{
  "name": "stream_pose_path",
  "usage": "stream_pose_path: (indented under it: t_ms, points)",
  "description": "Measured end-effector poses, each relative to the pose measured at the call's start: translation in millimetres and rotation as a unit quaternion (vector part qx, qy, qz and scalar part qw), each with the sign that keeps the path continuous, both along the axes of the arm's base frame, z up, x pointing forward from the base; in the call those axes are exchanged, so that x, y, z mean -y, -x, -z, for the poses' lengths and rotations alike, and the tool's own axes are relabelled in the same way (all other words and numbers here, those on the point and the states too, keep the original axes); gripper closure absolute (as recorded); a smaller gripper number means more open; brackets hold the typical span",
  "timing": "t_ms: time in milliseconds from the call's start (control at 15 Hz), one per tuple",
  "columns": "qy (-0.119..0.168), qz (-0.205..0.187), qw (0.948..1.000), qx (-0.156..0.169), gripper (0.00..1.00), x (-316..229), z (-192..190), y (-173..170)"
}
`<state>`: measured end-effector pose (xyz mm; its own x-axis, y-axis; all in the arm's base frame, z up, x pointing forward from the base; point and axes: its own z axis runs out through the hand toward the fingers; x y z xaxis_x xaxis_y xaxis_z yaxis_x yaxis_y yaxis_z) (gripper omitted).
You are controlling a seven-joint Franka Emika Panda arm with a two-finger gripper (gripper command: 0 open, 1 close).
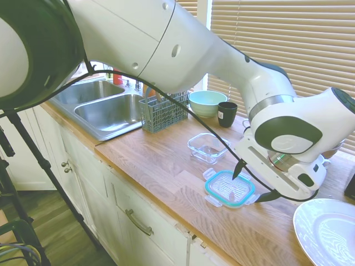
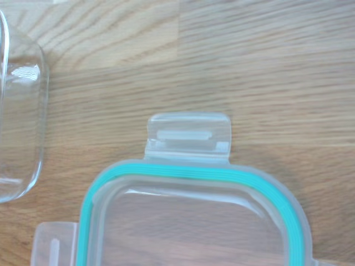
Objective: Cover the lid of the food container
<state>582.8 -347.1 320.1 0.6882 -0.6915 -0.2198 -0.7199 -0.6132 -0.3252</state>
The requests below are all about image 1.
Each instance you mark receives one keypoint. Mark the white base cabinet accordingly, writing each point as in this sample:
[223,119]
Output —
[83,171]

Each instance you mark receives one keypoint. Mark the brown bowl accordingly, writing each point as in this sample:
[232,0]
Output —
[334,149]

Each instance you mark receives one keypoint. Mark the beige window blind above sink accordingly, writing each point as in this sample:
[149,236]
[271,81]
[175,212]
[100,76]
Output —
[188,7]

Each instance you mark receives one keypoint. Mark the stainless steel sink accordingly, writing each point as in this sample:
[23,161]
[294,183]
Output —
[108,116]

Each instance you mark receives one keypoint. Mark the dark green metal clamp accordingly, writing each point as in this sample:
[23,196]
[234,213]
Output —
[19,227]

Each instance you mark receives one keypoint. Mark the clear lid with teal seal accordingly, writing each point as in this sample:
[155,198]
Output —
[222,188]

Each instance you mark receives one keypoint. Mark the clear glass food container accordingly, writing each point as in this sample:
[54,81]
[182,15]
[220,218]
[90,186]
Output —
[195,151]

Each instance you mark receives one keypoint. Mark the grey plastic cutlery basket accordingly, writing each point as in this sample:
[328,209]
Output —
[163,119]

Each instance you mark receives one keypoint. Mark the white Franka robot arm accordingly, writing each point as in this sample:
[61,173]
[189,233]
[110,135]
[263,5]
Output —
[166,41]

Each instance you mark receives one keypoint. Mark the wide beige window blind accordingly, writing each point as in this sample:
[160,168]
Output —
[291,41]

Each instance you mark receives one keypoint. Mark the red bottle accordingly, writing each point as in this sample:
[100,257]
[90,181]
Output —
[117,77]

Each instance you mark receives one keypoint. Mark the round metal cabinet knob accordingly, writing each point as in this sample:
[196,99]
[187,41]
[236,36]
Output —
[64,164]
[68,170]

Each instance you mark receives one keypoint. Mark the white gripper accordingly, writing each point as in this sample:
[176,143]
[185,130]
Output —
[266,171]

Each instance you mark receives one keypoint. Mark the metal soap pump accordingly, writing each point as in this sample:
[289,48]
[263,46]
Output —
[127,83]

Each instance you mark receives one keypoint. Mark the white plain cup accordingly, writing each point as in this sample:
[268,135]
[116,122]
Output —
[325,161]

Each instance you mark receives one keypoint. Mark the black small appliance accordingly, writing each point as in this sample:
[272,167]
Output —
[350,188]

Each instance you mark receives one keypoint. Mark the black tripod stand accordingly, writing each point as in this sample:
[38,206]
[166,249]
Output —
[36,155]

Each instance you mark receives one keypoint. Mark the mint green bowl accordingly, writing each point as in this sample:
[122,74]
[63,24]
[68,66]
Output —
[206,106]

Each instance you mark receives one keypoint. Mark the white dinner plate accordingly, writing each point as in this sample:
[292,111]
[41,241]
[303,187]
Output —
[324,235]

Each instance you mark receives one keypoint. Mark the black cup with label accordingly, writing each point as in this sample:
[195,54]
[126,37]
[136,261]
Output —
[227,116]

